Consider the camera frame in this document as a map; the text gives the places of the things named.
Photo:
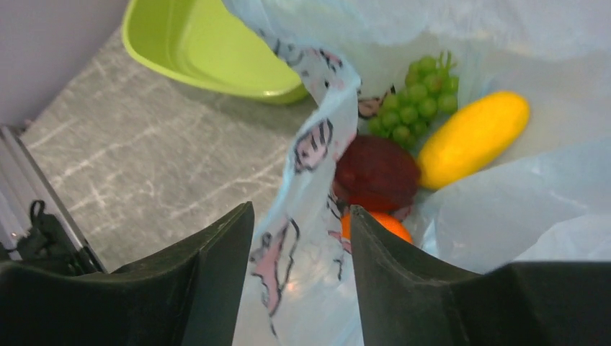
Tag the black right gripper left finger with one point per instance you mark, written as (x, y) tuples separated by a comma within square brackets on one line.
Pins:
[(185, 294)]

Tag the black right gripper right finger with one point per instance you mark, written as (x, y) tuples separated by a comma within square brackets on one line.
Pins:
[(409, 297)]

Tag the light blue printed plastic bag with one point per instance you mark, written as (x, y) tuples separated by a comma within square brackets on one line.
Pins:
[(545, 199)]

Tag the orange fake orange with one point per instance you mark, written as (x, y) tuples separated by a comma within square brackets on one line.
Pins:
[(390, 223)]

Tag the dark red fake apple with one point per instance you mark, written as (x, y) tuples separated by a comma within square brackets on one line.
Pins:
[(377, 174)]

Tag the yellow fake mango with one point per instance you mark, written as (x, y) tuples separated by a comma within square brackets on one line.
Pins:
[(472, 138)]

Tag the green fake grape bunch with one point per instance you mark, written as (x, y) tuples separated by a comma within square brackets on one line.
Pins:
[(404, 115)]

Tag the lime green plastic basin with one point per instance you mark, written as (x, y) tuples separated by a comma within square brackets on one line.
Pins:
[(199, 43)]

